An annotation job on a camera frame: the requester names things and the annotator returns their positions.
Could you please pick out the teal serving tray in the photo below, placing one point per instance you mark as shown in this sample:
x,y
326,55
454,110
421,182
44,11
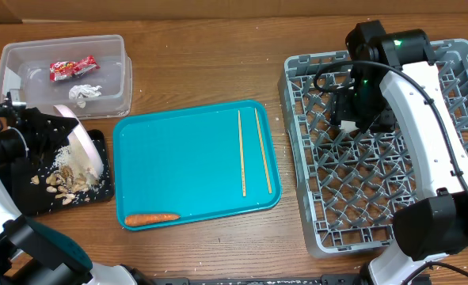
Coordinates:
x,y
187,162

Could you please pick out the red snack wrapper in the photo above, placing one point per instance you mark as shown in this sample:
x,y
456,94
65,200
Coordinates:
x,y
65,70

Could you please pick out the wooden chopstick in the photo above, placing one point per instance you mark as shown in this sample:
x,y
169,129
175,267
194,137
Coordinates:
x,y
263,154
241,150

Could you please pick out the rice pile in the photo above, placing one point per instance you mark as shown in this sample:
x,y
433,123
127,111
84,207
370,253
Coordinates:
x,y
71,161

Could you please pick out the white tissue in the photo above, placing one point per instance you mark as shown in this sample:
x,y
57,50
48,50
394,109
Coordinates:
x,y
78,92

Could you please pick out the grey dishwasher rack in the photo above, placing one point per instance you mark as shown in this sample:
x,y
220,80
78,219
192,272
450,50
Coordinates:
x,y
350,184

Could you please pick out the orange carrot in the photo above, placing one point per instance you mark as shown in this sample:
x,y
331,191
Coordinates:
x,y
148,219

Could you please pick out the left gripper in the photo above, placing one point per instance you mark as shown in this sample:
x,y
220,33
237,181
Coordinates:
x,y
41,126

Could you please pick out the peanut shells pile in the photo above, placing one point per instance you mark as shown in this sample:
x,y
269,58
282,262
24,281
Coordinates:
x,y
64,189

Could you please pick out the black tray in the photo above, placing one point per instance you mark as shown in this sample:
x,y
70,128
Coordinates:
x,y
25,183

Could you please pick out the clear plastic bin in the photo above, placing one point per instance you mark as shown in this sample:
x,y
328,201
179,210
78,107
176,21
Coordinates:
x,y
91,75

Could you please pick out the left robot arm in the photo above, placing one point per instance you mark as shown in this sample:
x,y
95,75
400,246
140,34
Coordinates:
x,y
30,252

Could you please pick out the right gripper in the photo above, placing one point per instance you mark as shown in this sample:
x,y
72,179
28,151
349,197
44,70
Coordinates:
x,y
344,111

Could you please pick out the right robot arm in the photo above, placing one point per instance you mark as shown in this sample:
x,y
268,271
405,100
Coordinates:
x,y
395,83

